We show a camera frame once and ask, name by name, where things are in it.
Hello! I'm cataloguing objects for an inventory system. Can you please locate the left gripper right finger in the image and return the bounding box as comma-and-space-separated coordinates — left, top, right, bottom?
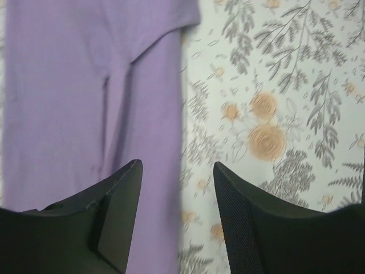
213, 162, 364, 273

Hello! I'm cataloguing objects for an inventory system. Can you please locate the floral table mat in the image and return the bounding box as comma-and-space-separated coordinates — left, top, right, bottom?
179, 1, 364, 273

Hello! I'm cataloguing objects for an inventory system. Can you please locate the purple t-shirt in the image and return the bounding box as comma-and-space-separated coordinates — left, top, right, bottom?
2, 1, 200, 273

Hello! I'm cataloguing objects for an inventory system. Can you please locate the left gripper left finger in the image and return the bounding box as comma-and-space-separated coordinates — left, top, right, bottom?
1, 160, 142, 274

